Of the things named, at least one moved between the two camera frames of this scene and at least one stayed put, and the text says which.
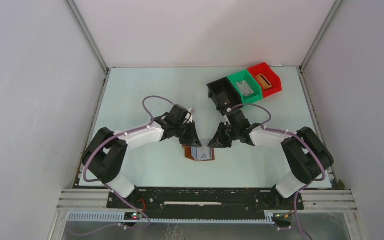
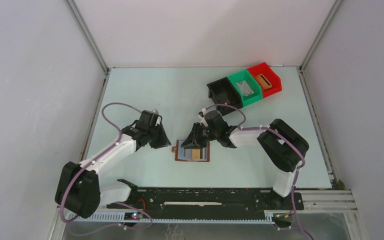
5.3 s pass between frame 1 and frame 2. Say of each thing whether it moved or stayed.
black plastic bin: stayed
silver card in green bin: stayed
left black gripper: moved
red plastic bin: stayed
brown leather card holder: moved
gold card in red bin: stayed
